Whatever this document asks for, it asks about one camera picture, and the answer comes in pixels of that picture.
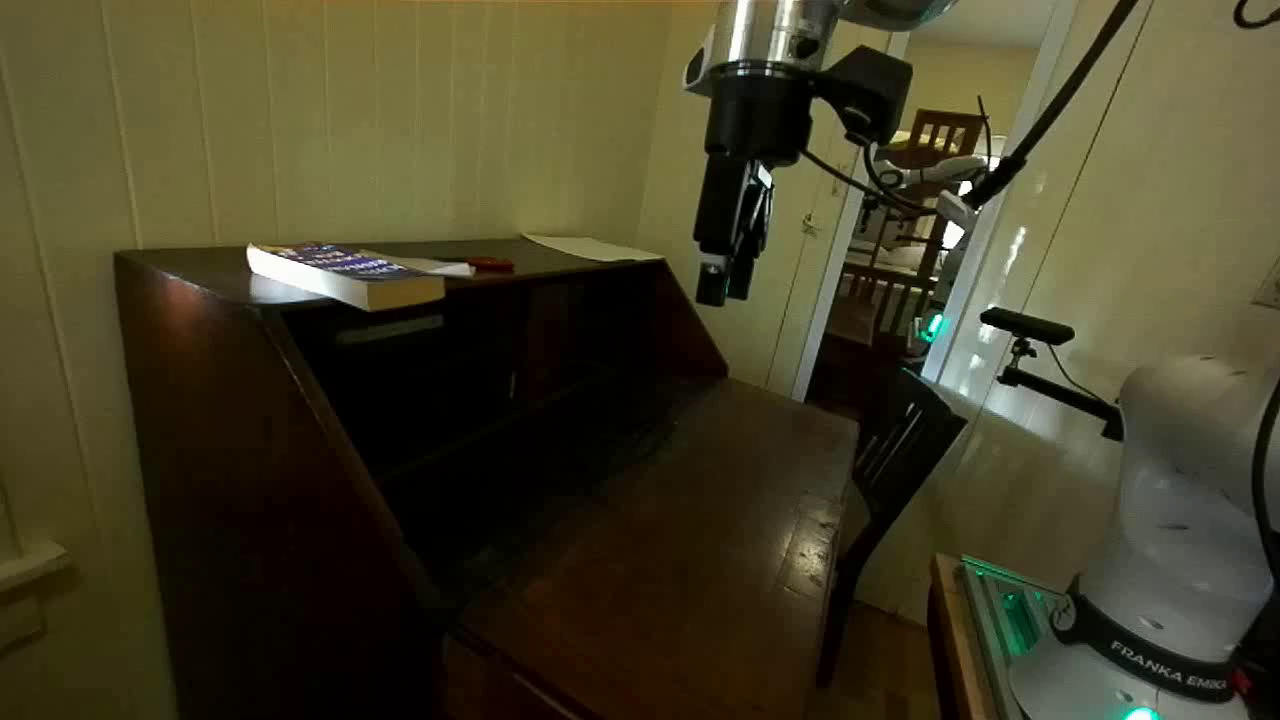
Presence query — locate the dark wooden chair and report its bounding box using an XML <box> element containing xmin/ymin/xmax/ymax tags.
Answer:
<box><xmin>810</xmin><ymin>362</ymin><xmax>971</xmax><ymax>691</ymax></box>

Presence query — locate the dark wooden secretary desk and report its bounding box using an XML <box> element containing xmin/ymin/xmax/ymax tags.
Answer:
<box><xmin>110</xmin><ymin>236</ymin><xmax>869</xmax><ymax>720</ymax></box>

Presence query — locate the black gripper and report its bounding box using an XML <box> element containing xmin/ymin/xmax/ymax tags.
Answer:
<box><xmin>692</xmin><ymin>67</ymin><xmax>820</xmax><ymax>313</ymax></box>

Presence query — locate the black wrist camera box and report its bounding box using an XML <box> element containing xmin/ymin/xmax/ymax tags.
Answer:
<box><xmin>807</xmin><ymin>42</ymin><xmax>918</xmax><ymax>150</ymax></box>

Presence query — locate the white paper sheet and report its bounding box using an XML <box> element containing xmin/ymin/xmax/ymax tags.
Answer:
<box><xmin>516</xmin><ymin>226</ymin><xmax>667</xmax><ymax>268</ymax></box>

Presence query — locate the white pen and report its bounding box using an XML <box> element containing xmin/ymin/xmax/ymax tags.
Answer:
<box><xmin>383</xmin><ymin>252</ymin><xmax>478</xmax><ymax>278</ymax></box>

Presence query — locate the black camera on mount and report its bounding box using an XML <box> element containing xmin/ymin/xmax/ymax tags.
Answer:
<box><xmin>974</xmin><ymin>305</ymin><xmax>1129</xmax><ymax>443</ymax></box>

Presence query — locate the thick paperback book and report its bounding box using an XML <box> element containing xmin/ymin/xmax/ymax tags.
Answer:
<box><xmin>241</xmin><ymin>238</ymin><xmax>452</xmax><ymax>314</ymax></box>

